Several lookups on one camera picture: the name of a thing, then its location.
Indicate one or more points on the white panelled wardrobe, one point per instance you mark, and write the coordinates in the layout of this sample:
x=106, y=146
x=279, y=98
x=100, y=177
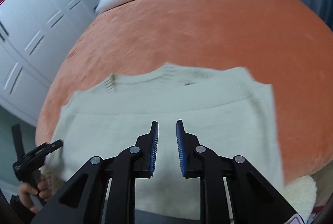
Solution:
x=36, y=37

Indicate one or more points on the cream knit cardigan red buttons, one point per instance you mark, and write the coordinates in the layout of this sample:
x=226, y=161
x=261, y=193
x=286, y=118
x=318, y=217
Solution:
x=228, y=111

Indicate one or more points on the person left hand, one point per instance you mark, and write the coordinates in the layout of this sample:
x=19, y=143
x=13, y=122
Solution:
x=26, y=191

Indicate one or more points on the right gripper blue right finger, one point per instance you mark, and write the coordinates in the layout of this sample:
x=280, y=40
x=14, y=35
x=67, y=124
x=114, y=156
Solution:
x=180, y=134

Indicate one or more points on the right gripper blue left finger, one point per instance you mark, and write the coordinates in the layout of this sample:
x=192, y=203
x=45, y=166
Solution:
x=153, y=142

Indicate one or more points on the orange plush bed blanket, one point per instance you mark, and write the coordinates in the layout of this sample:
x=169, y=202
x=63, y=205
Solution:
x=281, y=42

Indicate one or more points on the red white patterned box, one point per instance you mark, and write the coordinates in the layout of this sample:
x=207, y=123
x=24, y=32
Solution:
x=316, y=211

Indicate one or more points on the cream fluffy rug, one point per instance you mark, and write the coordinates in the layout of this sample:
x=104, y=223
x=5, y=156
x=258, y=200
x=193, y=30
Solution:
x=301, y=193

